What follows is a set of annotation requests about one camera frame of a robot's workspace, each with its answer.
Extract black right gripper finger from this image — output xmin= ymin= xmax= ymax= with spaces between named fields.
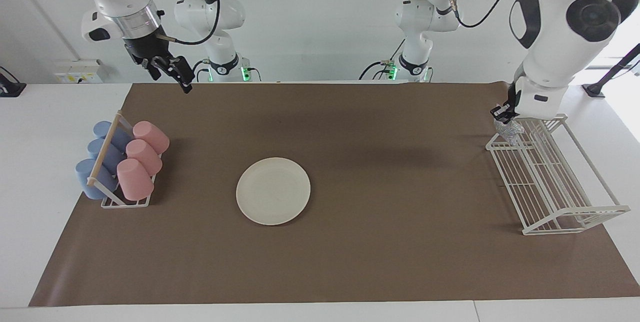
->
xmin=167 ymin=55 xmax=195 ymax=94
xmin=141 ymin=57 xmax=164 ymax=82

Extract clear plastic cloth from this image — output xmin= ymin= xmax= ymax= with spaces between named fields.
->
xmin=494 ymin=119 xmax=526 ymax=146

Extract cream round plate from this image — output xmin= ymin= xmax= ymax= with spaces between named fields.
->
xmin=235 ymin=157 xmax=312 ymax=226

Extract pink plastic cup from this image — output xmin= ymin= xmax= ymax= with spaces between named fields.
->
xmin=132 ymin=121 xmax=170 ymax=155
xmin=116 ymin=158 xmax=155 ymax=201
xmin=125 ymin=139 xmax=163 ymax=177

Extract blue plastic cup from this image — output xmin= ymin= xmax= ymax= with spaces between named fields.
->
xmin=75 ymin=159 xmax=119 ymax=200
xmin=93 ymin=121 xmax=133 ymax=152
xmin=87 ymin=138 xmax=126 ymax=175

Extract white cup holder rack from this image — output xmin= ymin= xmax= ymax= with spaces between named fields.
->
xmin=86 ymin=110 xmax=164 ymax=209

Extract black low stand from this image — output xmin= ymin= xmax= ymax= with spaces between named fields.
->
xmin=0 ymin=66 xmax=27 ymax=98

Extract brown table mat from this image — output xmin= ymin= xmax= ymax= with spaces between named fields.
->
xmin=28 ymin=81 xmax=640 ymax=308

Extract black right base cable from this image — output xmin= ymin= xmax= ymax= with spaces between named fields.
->
xmin=190 ymin=59 xmax=212 ymax=83

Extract black base cable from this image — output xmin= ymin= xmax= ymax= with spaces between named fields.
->
xmin=358 ymin=38 xmax=407 ymax=81
xmin=190 ymin=59 xmax=212 ymax=83

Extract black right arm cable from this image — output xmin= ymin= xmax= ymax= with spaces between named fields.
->
xmin=142 ymin=0 xmax=224 ymax=46

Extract white wall socket box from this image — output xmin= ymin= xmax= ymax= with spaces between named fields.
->
xmin=54 ymin=59 xmax=104 ymax=84

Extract white wire dish rack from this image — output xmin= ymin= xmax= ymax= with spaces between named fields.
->
xmin=485 ymin=114 xmax=631 ymax=236

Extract black left base cable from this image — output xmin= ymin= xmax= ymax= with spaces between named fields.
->
xmin=358 ymin=38 xmax=407 ymax=81

